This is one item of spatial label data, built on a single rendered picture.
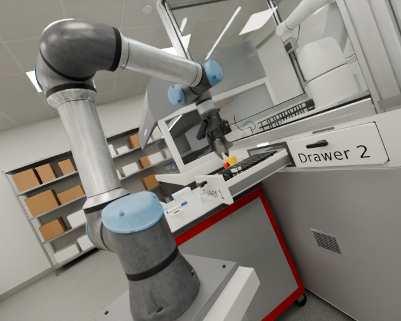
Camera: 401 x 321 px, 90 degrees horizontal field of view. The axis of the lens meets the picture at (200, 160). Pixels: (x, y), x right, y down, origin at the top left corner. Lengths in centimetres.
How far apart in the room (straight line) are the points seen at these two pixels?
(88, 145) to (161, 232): 28
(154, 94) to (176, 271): 145
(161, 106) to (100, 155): 119
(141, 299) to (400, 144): 68
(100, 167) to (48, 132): 462
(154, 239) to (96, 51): 41
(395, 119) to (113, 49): 67
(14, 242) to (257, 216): 467
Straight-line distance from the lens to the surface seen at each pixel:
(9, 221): 517
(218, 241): 104
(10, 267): 530
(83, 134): 57
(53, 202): 455
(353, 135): 71
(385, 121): 68
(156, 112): 168
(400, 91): 65
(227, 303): 47
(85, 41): 53
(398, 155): 71
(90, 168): 55
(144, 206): 41
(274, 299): 131
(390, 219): 82
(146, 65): 59
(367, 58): 67
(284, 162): 89
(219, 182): 72
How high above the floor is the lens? 106
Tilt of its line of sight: 4 degrees down
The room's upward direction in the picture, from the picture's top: 24 degrees counter-clockwise
